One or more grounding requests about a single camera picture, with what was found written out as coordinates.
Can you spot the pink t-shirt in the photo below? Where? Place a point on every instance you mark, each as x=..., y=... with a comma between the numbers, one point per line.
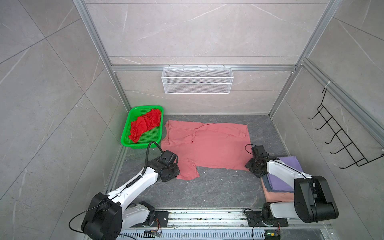
x=216, y=146

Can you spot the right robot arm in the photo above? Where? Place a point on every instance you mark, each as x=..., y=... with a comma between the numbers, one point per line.
x=313, y=198

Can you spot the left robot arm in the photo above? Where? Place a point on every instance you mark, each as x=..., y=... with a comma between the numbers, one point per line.
x=109, y=214

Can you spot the red t-shirt in basket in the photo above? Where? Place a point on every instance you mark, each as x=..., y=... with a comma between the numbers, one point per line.
x=145, y=123

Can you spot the green plastic basket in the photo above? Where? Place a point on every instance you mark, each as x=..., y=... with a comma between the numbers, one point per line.
x=155, y=135

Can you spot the folded grey t-shirt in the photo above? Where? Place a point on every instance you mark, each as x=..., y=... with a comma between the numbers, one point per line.
x=266, y=183

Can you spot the folded purple t-shirt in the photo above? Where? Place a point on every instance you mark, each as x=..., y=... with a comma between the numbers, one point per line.
x=279, y=185

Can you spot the folded salmon t-shirt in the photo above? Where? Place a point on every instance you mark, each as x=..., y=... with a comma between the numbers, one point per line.
x=272, y=197

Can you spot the white wire mesh basket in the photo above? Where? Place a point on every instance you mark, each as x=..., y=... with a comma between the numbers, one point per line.
x=202, y=80

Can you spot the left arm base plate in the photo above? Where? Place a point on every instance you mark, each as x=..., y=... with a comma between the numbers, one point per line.
x=161, y=217

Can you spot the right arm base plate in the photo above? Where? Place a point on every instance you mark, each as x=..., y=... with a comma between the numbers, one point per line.
x=255, y=220

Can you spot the aluminium rail frame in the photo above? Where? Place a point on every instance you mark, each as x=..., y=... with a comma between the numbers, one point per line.
x=225, y=224

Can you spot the black wire hook rack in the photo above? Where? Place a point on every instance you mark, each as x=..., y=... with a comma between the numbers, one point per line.
x=339, y=133

